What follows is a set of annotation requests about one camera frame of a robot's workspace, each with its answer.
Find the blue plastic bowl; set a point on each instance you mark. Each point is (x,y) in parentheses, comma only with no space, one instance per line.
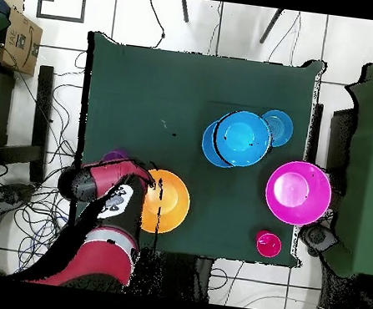
(242,139)
(207,145)

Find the purple plastic cup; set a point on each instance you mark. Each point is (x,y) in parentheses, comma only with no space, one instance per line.
(115,156)

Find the large pink plastic bowl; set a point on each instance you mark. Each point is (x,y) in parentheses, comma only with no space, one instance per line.
(297,193)

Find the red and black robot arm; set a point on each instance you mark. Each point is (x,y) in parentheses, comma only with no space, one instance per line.
(103,255)

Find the large orange plastic bowl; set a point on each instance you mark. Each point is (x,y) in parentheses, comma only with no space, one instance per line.
(170,203)

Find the dark green table cloth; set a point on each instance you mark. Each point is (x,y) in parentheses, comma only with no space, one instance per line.
(181,86)

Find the translucent blue shallow bowl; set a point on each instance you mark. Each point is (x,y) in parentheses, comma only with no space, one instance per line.
(283,129)

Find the red plastic cup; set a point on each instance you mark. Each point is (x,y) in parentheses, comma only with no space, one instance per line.
(268,244)

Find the dark grey tripod leg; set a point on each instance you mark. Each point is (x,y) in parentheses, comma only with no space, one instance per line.
(271,27)
(185,9)

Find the cardboard box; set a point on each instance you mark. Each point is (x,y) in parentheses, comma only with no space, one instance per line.
(20,43)

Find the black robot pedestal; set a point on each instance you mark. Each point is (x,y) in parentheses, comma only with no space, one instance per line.
(174,277)

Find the black stool frame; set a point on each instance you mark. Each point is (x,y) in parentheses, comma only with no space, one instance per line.
(42,110)

